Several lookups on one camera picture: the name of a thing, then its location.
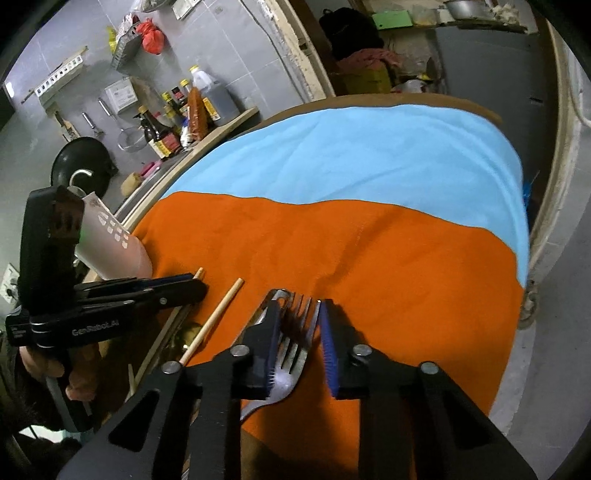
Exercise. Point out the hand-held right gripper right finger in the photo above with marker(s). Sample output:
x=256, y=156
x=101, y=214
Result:
x=330, y=355

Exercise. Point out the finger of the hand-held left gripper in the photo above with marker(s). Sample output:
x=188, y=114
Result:
x=138, y=282
x=175, y=293

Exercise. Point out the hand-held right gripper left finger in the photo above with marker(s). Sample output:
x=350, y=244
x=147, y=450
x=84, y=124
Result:
x=274, y=355

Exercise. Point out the metal fork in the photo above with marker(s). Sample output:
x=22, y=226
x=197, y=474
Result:
x=288, y=364
x=310, y=318

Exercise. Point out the wooden chopstick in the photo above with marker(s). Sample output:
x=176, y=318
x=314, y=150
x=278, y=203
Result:
x=217, y=314
x=199, y=273

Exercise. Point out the metal spoon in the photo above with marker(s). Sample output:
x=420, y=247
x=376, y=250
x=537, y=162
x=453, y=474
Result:
x=277, y=292

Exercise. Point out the person's left hand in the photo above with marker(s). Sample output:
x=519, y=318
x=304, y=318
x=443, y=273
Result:
x=83, y=369

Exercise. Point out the curved metal faucet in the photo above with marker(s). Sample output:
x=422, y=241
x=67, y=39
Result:
x=79, y=177

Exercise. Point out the orange cloth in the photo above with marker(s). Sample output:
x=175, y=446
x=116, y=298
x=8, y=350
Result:
x=378, y=286

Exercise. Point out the black wok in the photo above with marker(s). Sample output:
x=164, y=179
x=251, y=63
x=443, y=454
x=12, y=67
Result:
x=83, y=154

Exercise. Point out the yellow sponge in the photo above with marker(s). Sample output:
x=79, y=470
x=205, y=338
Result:
x=130, y=183

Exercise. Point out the pink small item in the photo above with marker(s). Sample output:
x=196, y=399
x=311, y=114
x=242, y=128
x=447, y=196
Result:
x=150, y=169

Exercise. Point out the metal spatula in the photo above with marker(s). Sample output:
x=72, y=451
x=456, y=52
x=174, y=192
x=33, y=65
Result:
x=90, y=122

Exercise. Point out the metal mesh strainer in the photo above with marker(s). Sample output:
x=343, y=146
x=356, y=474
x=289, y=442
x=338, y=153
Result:
x=131, y=138

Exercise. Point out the dark pump sauce bottle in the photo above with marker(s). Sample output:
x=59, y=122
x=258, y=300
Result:
x=157, y=138

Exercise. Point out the blue and white packet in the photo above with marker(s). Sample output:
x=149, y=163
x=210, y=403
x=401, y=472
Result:
x=188, y=134

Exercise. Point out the yellow-capped sauce bottle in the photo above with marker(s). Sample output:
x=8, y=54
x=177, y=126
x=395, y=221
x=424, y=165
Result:
x=185, y=88
x=168, y=108

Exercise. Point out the orange-red sauce packet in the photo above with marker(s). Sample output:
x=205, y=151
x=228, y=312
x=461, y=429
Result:
x=197, y=113

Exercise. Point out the red-capped sauce bottle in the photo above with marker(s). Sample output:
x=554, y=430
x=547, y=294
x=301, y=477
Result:
x=178, y=99

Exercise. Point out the large plastic oil jug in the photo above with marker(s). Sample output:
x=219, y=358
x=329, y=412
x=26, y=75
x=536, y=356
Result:
x=217, y=101

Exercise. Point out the yellow packet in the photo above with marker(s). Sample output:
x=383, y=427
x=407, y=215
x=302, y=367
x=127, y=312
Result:
x=111, y=39

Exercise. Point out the red plastic bag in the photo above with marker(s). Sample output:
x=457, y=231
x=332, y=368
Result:
x=151, y=37

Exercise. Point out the yellow box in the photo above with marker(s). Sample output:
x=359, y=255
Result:
x=367, y=78

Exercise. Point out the red cloth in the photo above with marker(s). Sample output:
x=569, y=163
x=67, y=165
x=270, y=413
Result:
x=374, y=57

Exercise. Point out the grey cabinet appliance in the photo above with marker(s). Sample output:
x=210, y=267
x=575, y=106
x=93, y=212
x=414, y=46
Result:
x=489, y=92

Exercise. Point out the black backpack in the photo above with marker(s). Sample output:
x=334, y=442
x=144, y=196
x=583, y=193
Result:
x=351, y=30

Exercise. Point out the green box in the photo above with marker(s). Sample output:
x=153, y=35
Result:
x=391, y=19

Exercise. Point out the metal pot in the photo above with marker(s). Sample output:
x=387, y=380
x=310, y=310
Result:
x=464, y=8

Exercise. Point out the white wall socket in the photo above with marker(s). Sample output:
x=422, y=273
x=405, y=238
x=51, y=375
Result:
x=9, y=284

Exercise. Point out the white wall-mounted box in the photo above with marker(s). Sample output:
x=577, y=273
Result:
x=121, y=94

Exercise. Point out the white slotted wall rack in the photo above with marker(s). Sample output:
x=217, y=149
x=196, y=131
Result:
x=60, y=76

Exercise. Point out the grey wall basket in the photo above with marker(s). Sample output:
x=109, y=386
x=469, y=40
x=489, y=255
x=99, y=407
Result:
x=127, y=46

